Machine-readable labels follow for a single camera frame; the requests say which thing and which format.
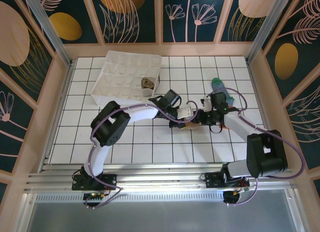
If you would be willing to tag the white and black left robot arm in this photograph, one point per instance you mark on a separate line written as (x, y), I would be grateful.
(110, 124)

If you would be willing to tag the grey sock with green toe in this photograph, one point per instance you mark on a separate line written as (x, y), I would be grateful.
(218, 85)

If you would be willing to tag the brown argyle sock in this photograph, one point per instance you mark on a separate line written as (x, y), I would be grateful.
(147, 83)

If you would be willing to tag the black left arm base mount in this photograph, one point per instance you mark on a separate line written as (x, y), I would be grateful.
(107, 179)

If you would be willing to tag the grey metal panel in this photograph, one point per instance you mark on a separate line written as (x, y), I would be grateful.
(160, 217)

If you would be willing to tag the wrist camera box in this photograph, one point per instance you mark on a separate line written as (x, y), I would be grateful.
(185, 111)
(207, 104)

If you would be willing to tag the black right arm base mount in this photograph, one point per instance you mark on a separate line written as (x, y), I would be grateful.
(212, 179)

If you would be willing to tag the white divided organizer box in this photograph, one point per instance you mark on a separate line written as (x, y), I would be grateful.
(120, 76)

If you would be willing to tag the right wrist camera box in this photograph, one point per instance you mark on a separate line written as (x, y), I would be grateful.
(207, 104)

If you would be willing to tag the perforated metal strip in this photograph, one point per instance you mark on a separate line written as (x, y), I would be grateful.
(160, 198)

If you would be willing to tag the aluminium corner post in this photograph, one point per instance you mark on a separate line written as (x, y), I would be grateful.
(271, 25)
(47, 26)

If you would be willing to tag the aluminium frame rail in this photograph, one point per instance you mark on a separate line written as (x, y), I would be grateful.
(160, 180)

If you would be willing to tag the black electronics box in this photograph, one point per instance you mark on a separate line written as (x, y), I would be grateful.
(231, 197)
(96, 195)

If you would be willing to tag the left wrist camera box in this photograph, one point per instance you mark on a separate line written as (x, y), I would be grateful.
(185, 111)

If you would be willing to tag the beige sock with maroon toe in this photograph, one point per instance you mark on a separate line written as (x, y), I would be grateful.
(191, 126)

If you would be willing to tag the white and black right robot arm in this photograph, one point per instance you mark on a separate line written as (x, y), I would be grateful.
(267, 151)

